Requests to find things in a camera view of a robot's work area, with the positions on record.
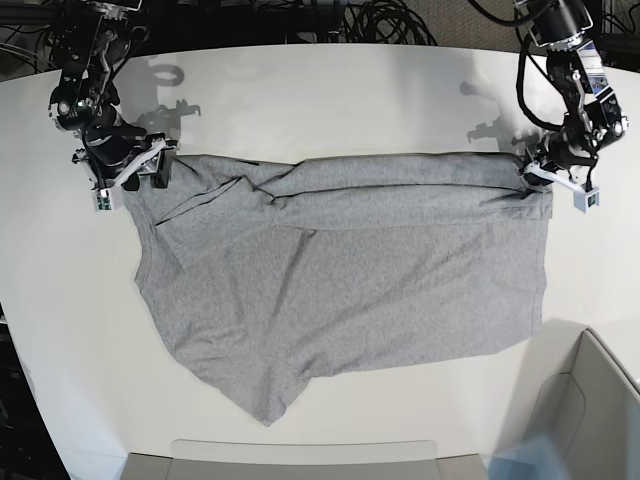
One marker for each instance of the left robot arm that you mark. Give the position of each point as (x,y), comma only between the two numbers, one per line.
(594,118)

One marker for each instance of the grey T-shirt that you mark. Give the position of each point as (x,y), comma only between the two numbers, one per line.
(261,277)

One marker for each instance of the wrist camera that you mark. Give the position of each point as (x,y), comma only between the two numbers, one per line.
(107,199)
(585,200)

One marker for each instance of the grey bin at bottom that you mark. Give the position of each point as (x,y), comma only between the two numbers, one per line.
(191,459)

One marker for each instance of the blue translucent object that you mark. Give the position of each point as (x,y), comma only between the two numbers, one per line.
(537,458)

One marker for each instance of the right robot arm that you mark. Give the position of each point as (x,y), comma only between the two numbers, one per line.
(96,41)

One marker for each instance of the grey bin at right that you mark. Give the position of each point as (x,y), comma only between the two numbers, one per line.
(591,413)

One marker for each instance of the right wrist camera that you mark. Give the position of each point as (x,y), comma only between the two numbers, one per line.
(107,199)

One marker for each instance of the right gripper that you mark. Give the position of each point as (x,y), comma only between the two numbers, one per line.
(123,154)

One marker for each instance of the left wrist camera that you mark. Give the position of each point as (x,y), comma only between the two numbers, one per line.
(585,200)

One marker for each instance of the grey bin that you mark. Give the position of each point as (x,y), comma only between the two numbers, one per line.
(591,413)
(191,459)

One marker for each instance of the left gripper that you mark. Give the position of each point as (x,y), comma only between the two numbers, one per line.
(567,157)

